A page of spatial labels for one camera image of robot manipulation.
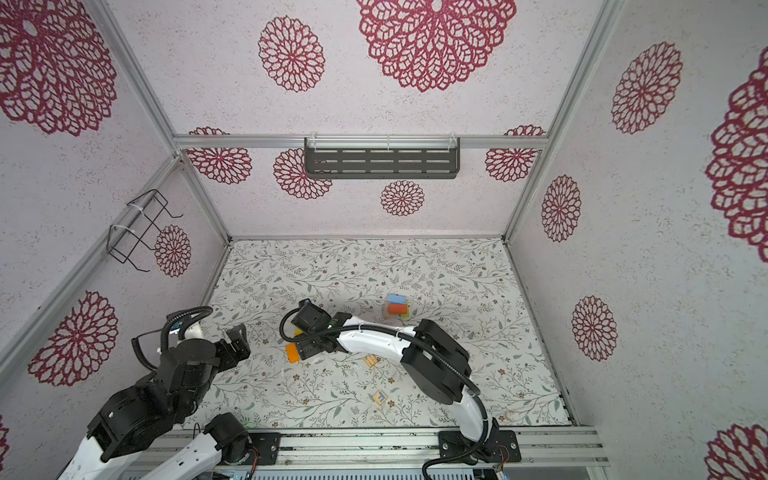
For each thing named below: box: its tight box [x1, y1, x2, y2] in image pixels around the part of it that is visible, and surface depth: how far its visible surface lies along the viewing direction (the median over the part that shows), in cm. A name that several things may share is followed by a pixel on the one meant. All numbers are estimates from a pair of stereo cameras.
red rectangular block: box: [389, 303, 407, 314], surface depth 102 cm
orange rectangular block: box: [286, 343, 300, 364], surface depth 92 cm
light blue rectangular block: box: [387, 294, 407, 304], surface depth 103 cm
